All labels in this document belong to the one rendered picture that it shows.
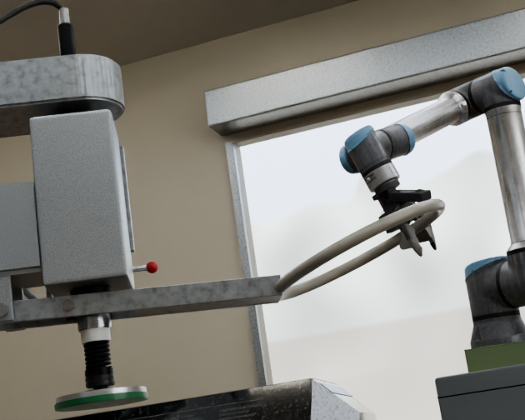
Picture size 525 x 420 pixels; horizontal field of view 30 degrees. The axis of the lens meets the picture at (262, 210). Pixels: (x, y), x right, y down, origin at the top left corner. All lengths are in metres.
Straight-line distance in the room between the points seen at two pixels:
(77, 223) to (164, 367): 5.37
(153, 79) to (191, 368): 2.39
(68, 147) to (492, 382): 1.42
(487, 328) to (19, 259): 1.49
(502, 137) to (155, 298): 1.30
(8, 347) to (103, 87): 6.00
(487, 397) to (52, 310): 1.33
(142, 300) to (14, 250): 0.32
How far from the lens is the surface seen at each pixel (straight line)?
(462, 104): 3.18
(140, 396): 2.31
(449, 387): 3.00
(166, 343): 7.66
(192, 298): 2.33
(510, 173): 3.09
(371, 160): 2.60
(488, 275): 3.12
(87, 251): 2.31
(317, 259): 2.21
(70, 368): 8.02
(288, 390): 2.12
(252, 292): 2.33
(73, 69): 2.46
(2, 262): 2.35
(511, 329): 3.11
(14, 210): 2.37
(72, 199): 2.35
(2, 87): 2.46
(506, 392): 2.98
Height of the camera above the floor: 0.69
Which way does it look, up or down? 14 degrees up
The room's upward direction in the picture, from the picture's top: 8 degrees counter-clockwise
